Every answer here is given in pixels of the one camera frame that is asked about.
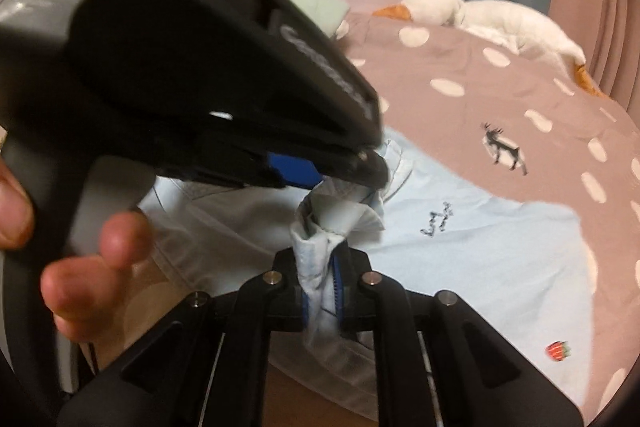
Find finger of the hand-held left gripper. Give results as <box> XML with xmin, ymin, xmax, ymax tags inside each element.
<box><xmin>210</xmin><ymin>129</ymin><xmax>392</xmax><ymax>194</ymax></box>
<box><xmin>160</xmin><ymin>152</ymin><xmax>322</xmax><ymax>188</ymax></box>

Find white goose plush toy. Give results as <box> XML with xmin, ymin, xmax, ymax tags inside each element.
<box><xmin>372</xmin><ymin>0</ymin><xmax>608</xmax><ymax>100</ymax></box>

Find folded green garment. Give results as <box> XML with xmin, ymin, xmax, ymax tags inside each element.
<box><xmin>285</xmin><ymin>0</ymin><xmax>351</xmax><ymax>40</ymax></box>

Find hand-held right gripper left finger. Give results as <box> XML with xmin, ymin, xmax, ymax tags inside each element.
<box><xmin>57</xmin><ymin>248</ymin><xmax>306</xmax><ymax>427</ymax></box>

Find person's left hand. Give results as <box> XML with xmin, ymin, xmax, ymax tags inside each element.
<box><xmin>0</xmin><ymin>157</ymin><xmax>157</xmax><ymax>345</ymax></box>

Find light blue strawberry pants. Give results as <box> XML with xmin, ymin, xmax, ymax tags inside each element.
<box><xmin>137</xmin><ymin>132</ymin><xmax>601</xmax><ymax>413</ymax></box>

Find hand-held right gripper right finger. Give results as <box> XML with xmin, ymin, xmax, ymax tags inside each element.
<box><xmin>330</xmin><ymin>244</ymin><xmax>586</xmax><ymax>427</ymax></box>

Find pink polka-dot blanket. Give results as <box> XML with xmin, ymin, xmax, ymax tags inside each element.
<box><xmin>75</xmin><ymin>14</ymin><xmax>640</xmax><ymax>427</ymax></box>

